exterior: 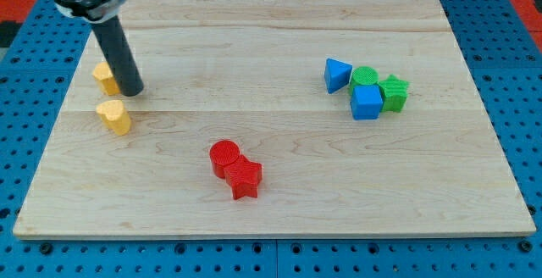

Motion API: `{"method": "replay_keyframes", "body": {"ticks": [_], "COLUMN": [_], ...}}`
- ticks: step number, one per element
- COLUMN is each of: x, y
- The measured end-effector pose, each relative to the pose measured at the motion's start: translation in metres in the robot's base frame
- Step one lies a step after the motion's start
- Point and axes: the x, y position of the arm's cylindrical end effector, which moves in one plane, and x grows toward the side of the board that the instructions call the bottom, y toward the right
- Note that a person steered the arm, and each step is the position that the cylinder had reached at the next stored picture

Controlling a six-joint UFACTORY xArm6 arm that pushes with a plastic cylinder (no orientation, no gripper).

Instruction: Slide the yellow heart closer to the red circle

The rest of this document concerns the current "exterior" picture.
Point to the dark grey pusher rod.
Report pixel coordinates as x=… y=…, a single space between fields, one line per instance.
x=116 y=50

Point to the yellow heart block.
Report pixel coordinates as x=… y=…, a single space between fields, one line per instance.
x=115 y=116

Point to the red circle block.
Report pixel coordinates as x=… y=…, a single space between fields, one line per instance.
x=222 y=154

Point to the green circle block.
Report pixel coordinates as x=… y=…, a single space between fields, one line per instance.
x=362 y=76

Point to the yellow hexagon block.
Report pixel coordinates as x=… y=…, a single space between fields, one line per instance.
x=104 y=78

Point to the red star block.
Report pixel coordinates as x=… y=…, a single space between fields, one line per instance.
x=243 y=177

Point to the light wooden board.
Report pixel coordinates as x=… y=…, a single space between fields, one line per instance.
x=252 y=71

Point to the blue triangle block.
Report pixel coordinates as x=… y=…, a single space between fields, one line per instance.
x=337 y=74

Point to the blue cube block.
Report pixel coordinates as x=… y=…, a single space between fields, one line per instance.
x=366 y=102

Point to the green star block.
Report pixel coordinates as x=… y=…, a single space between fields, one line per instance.
x=394 y=93

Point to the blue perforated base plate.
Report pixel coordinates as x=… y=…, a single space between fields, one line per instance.
x=501 y=41

